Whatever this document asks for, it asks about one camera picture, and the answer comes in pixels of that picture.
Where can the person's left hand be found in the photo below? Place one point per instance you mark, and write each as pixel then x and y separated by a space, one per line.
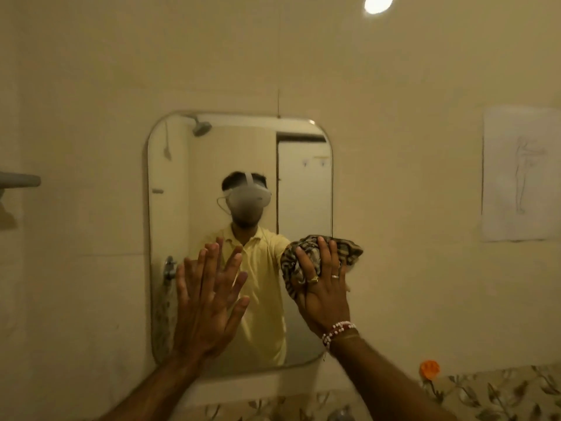
pixel 206 311

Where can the person's right hand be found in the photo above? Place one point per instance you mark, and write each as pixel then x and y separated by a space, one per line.
pixel 324 298

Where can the checkered cleaning cloth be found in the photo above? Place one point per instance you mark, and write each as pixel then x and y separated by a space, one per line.
pixel 291 263

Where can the wall mirror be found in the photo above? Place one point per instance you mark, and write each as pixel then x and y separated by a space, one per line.
pixel 175 206

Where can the person's right forearm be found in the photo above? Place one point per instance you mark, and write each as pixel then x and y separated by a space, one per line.
pixel 381 381

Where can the chrome towel bar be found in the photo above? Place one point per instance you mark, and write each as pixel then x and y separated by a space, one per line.
pixel 17 180

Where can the paper sheet with figure drawing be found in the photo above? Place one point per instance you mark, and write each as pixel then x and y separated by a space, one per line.
pixel 521 170

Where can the round ceiling light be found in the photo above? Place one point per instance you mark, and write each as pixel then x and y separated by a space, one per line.
pixel 378 3

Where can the orange plastic wall holder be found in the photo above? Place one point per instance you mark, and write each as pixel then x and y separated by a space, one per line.
pixel 429 369

